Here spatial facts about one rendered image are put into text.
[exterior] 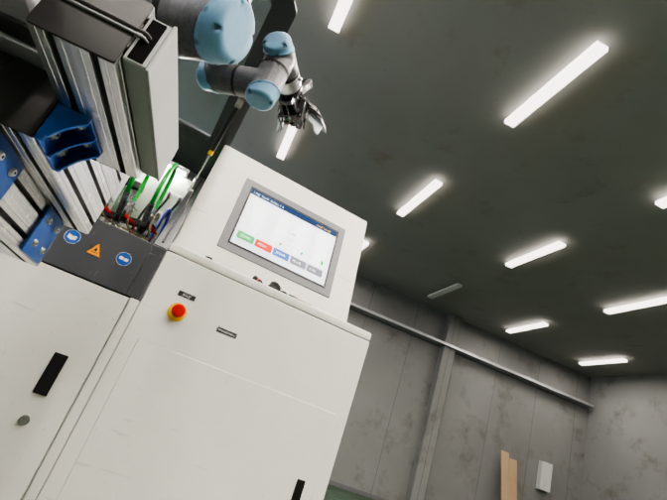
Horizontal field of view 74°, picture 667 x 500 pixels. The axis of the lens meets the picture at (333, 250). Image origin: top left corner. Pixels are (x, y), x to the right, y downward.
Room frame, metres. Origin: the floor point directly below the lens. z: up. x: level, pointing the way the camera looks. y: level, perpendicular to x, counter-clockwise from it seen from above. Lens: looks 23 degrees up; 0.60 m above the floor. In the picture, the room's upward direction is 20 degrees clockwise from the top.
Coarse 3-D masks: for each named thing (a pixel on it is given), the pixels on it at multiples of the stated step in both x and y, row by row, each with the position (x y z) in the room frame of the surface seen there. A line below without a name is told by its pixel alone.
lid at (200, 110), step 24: (264, 0) 1.11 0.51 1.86; (288, 0) 1.09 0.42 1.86; (264, 24) 1.17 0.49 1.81; (288, 24) 1.15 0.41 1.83; (192, 72) 1.37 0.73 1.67; (192, 96) 1.46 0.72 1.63; (216, 96) 1.44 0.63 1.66; (192, 120) 1.54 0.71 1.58; (216, 120) 1.52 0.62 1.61; (240, 120) 1.49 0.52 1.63; (192, 144) 1.62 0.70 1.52; (192, 168) 1.72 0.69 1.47
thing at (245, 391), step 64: (192, 320) 1.28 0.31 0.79; (256, 320) 1.33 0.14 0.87; (320, 320) 1.39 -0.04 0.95; (128, 384) 1.25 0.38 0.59; (192, 384) 1.30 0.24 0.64; (256, 384) 1.35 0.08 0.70; (320, 384) 1.41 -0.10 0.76; (64, 448) 1.23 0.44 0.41; (128, 448) 1.27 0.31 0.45; (192, 448) 1.32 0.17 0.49; (256, 448) 1.37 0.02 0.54; (320, 448) 1.43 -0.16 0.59
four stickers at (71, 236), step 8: (72, 232) 1.16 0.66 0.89; (80, 232) 1.16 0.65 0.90; (64, 240) 1.16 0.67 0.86; (72, 240) 1.16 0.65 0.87; (88, 248) 1.18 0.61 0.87; (96, 248) 1.18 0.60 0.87; (104, 248) 1.19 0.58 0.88; (96, 256) 1.18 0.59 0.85; (120, 256) 1.20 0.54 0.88; (128, 256) 1.21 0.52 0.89; (120, 264) 1.20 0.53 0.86; (128, 264) 1.21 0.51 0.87
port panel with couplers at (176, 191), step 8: (152, 192) 1.69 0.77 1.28; (160, 192) 1.70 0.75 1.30; (176, 192) 1.71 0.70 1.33; (184, 192) 1.72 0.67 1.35; (168, 200) 1.71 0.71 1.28; (176, 200) 1.72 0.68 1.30; (160, 208) 1.70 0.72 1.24; (176, 208) 1.72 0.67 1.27; (136, 216) 1.68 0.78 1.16; (160, 216) 1.71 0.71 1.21; (160, 224) 1.71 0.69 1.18; (144, 232) 1.70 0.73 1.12; (152, 240) 1.72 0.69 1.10
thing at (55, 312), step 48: (0, 288) 1.14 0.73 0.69; (48, 288) 1.17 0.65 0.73; (96, 288) 1.20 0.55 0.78; (0, 336) 1.16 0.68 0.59; (48, 336) 1.18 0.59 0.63; (96, 336) 1.21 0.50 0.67; (0, 384) 1.17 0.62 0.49; (48, 384) 1.20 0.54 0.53; (0, 432) 1.19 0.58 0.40; (48, 432) 1.22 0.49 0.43; (0, 480) 1.20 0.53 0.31
